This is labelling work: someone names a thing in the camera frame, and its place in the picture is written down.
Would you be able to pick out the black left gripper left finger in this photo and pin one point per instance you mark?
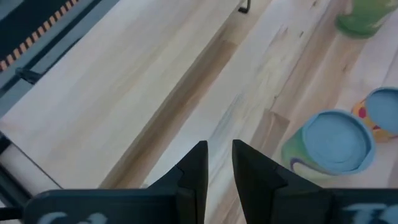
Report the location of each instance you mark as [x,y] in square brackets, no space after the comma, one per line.
[174,205]

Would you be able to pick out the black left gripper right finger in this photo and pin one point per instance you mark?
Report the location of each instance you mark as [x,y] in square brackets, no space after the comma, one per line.
[273,199]

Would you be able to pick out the chicken soup can green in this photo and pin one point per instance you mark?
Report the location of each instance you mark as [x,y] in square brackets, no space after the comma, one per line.
[335,143]

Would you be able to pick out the plain green can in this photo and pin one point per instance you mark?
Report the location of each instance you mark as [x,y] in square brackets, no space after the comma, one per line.
[363,18]

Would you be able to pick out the pineapple rings can yellow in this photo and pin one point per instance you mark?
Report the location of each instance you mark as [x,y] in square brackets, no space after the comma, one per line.
[384,112]

